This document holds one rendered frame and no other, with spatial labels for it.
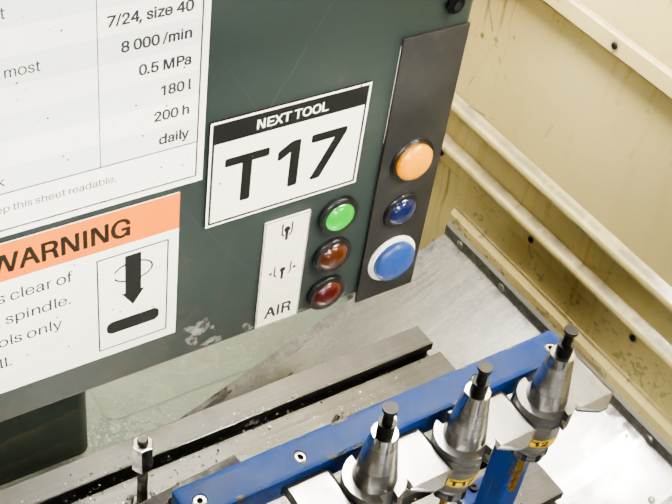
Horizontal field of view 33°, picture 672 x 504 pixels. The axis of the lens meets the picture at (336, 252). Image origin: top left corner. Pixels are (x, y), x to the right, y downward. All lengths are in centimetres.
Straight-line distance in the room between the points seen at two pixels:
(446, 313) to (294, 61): 131
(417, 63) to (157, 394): 142
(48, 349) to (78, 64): 18
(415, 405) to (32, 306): 64
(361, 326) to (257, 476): 82
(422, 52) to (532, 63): 106
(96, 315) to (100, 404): 136
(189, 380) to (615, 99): 90
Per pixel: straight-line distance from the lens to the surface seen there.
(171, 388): 200
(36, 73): 51
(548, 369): 117
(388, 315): 188
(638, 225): 160
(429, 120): 66
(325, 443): 112
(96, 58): 52
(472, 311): 186
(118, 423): 190
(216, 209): 61
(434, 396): 118
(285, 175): 62
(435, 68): 64
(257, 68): 57
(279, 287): 68
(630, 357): 170
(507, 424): 119
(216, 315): 67
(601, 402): 125
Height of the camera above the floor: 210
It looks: 42 degrees down
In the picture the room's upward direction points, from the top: 9 degrees clockwise
